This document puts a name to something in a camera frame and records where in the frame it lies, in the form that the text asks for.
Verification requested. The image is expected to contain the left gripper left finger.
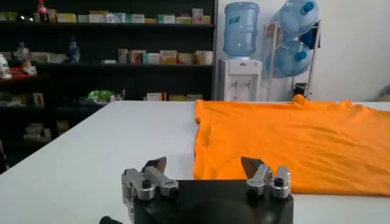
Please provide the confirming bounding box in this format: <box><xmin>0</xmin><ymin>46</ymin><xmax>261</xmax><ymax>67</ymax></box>
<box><xmin>121</xmin><ymin>156</ymin><xmax>180</xmax><ymax>205</ymax></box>

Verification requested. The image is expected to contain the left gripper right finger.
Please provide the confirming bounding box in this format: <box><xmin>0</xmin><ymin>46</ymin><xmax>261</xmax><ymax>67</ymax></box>
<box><xmin>240</xmin><ymin>156</ymin><xmax>292</xmax><ymax>200</ymax></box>

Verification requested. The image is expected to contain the orange t-shirt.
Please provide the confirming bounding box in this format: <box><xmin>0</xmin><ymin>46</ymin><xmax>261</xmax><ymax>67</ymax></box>
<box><xmin>193</xmin><ymin>94</ymin><xmax>390</xmax><ymax>197</ymax></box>

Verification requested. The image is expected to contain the green and white helmet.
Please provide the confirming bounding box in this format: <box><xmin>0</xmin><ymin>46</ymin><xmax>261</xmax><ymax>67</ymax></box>
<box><xmin>87</xmin><ymin>89</ymin><xmax>126</xmax><ymax>105</ymax></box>

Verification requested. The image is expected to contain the white water dispenser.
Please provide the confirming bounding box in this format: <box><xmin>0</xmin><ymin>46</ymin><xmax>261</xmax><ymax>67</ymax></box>
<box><xmin>216</xmin><ymin>57</ymin><xmax>263</xmax><ymax>102</ymax></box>

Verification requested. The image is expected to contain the black shelf unit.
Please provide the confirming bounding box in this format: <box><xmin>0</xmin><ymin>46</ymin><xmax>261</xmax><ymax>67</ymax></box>
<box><xmin>0</xmin><ymin>0</ymin><xmax>218</xmax><ymax>167</ymax></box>

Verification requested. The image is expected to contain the orange yellow medicine box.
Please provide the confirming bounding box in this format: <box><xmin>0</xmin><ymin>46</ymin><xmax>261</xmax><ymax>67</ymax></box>
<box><xmin>159</xmin><ymin>50</ymin><xmax>178</xmax><ymax>65</ymax></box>

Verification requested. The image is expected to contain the white metal jug rack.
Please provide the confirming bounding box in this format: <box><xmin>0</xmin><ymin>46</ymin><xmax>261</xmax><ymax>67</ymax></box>
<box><xmin>261</xmin><ymin>20</ymin><xmax>322</xmax><ymax>102</ymax></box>

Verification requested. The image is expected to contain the upright blue water jug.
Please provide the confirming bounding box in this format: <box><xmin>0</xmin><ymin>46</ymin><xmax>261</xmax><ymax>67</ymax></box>
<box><xmin>222</xmin><ymin>2</ymin><xmax>260</xmax><ymax>59</ymax></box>

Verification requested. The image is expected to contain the blue plastic bottle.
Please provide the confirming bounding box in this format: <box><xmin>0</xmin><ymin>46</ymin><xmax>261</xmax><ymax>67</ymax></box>
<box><xmin>68</xmin><ymin>35</ymin><xmax>80</xmax><ymax>64</ymax></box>

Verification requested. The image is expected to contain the tall colourful carton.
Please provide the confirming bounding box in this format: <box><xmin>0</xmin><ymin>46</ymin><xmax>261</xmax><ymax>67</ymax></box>
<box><xmin>191</xmin><ymin>8</ymin><xmax>204</xmax><ymax>24</ymax></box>

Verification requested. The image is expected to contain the yellow green medicine box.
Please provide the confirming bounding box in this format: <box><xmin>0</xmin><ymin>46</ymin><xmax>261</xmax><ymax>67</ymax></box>
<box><xmin>57</xmin><ymin>13</ymin><xmax>77</xmax><ymax>23</ymax></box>

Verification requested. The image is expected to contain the cola bottle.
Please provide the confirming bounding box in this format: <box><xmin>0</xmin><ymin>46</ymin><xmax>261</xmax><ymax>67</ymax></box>
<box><xmin>37</xmin><ymin>0</ymin><xmax>49</xmax><ymax>24</ymax></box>

